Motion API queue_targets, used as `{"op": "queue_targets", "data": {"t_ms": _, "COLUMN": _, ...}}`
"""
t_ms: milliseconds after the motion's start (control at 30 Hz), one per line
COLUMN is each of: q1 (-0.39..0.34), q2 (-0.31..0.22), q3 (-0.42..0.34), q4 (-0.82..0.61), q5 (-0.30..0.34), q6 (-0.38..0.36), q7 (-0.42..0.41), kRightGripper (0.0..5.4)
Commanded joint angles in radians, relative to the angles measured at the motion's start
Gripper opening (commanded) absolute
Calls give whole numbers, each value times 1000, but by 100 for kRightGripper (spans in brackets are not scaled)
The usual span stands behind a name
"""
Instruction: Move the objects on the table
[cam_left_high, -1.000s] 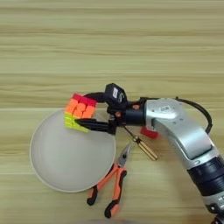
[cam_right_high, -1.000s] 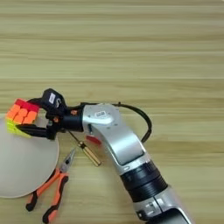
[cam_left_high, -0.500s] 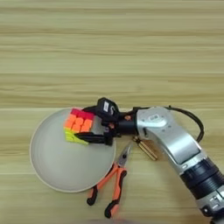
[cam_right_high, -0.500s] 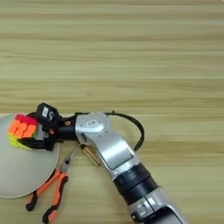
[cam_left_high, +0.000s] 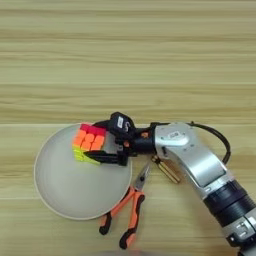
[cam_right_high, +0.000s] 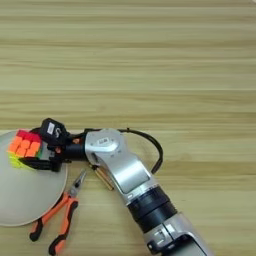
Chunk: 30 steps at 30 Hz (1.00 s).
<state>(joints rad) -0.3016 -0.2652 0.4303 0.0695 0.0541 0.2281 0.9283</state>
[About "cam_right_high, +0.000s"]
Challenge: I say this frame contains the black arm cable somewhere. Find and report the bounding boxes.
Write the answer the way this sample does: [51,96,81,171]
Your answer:
[118,128,164,175]

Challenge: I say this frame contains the round white plate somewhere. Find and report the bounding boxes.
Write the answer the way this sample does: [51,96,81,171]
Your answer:
[0,129,69,228]

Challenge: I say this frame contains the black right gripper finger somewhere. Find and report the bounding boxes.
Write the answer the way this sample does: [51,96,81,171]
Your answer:
[18,156,63,173]

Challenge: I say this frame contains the small black box white label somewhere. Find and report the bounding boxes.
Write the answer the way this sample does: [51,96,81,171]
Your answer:
[39,117,69,148]

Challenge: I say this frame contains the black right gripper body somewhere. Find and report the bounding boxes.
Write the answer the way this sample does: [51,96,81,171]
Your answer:
[49,131,89,165]

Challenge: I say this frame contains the screwdriver with amber handle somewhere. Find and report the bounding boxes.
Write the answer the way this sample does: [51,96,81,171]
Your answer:
[89,163,115,192]

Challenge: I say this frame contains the orange and black pliers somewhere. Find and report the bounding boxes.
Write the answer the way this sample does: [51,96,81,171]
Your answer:
[28,168,88,256]

